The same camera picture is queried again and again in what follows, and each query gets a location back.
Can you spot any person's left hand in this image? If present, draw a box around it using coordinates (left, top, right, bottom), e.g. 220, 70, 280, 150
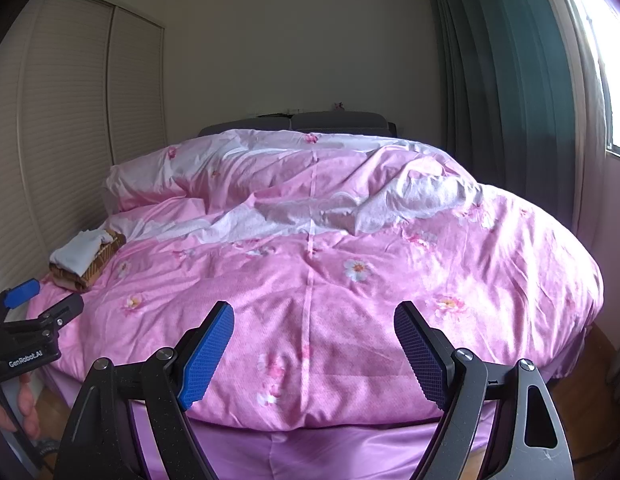
0, 374, 41, 440

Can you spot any white louvered closet door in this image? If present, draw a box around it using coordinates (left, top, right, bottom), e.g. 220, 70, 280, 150
0, 0, 112, 289
107, 8, 167, 164

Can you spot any dark grey headboard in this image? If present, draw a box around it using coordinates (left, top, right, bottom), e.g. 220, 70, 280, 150
198, 110, 398, 138

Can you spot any pink floral duvet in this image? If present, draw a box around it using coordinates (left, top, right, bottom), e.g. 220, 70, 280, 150
55, 130, 604, 431

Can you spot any brown plaid folded cloth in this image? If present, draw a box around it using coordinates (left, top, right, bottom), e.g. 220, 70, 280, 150
48, 229, 127, 294

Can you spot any light blue long-sleeve shirt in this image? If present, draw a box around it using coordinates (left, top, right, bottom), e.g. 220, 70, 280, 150
50, 229, 115, 276

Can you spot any purple satin bed sheet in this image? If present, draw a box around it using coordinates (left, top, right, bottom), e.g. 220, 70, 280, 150
42, 324, 594, 480

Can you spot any dark green curtain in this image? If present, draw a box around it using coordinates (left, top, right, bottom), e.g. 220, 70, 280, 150
425, 0, 608, 233

